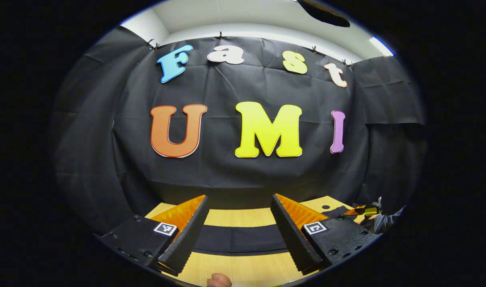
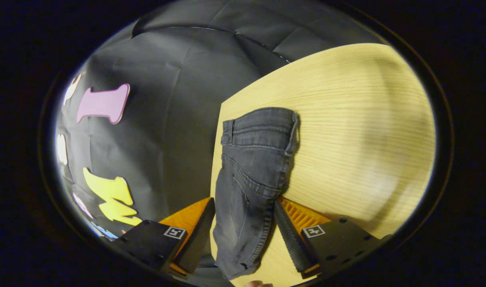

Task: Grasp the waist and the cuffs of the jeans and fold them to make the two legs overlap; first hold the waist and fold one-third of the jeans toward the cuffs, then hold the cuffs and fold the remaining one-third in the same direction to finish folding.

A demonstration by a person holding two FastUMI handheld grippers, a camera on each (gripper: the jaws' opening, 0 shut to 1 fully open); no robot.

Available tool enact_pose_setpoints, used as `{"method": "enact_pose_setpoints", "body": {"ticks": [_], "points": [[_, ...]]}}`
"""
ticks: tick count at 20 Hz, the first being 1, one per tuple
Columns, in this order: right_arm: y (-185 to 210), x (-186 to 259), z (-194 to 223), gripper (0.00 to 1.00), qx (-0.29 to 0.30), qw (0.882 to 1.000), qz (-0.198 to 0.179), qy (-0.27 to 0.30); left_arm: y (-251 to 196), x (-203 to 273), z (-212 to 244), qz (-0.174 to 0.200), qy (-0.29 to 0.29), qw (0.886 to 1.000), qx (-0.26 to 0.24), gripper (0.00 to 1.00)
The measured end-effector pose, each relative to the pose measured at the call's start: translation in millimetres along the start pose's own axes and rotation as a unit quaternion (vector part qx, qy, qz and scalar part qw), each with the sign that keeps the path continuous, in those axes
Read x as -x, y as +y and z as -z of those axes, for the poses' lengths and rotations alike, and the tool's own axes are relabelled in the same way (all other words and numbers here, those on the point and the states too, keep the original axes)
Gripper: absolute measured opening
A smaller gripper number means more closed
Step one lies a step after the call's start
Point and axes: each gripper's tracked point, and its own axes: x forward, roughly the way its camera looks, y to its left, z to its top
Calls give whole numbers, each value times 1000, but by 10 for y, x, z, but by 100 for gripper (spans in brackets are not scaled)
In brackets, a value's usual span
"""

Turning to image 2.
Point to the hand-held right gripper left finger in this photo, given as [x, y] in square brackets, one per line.
[197, 239]

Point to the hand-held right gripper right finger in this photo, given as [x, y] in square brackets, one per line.
[293, 243]

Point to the dark grey jeans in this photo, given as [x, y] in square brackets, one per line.
[251, 171]

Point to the black backdrop cloth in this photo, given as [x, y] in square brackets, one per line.
[167, 119]

